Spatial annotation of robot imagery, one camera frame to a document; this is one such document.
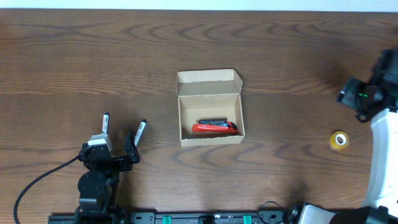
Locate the red utility knife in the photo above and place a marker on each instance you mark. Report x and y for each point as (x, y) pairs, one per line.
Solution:
(231, 128)

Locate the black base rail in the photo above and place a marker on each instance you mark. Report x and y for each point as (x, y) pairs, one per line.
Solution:
(268, 212)

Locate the yellow tape roll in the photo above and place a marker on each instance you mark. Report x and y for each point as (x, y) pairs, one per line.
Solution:
(339, 140)

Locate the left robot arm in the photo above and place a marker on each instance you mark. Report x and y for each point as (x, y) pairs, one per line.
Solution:
(98, 187)

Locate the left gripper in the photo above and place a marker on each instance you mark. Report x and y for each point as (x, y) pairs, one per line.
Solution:
(124, 164)

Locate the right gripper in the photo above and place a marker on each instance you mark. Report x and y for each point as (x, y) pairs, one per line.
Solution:
(349, 95)

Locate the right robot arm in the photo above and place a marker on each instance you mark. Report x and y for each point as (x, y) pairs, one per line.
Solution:
(380, 203)

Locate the red black stapler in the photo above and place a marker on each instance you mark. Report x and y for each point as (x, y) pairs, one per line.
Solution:
(213, 121)

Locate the blue capped marker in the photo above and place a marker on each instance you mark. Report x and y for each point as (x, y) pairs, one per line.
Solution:
(105, 124)

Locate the black capped marker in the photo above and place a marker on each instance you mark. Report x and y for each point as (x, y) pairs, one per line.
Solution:
(140, 131)

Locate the open cardboard box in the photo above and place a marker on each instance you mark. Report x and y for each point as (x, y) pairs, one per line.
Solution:
(207, 95)

